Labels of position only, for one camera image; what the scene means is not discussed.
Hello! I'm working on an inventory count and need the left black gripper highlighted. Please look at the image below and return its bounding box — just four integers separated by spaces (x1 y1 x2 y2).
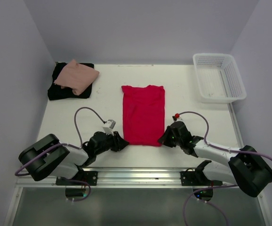
95 129 129 155

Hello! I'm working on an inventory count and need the red t shirt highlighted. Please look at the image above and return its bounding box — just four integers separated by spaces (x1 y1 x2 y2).
121 85 165 147

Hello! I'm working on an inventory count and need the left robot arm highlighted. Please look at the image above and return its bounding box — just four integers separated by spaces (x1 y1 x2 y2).
15 131 129 185

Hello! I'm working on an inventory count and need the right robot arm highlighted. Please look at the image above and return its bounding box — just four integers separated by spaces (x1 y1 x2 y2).
158 121 272 197

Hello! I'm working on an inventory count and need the white plastic basket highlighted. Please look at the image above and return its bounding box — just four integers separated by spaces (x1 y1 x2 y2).
193 53 247 104

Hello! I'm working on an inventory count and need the folded pink t shirt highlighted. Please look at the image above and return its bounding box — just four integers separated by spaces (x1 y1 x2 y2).
54 59 100 96

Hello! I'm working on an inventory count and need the folded black t shirt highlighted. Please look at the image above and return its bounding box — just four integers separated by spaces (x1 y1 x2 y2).
48 62 92 101

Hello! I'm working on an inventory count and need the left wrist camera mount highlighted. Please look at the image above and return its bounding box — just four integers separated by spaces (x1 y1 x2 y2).
103 120 116 135

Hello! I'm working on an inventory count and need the aluminium rail frame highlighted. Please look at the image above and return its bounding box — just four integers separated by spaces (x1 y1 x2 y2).
3 150 272 226

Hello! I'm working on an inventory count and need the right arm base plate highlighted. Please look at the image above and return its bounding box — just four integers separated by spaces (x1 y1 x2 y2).
180 169 223 186

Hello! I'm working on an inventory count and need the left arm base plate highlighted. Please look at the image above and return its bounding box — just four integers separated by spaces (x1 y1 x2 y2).
56 171 98 186

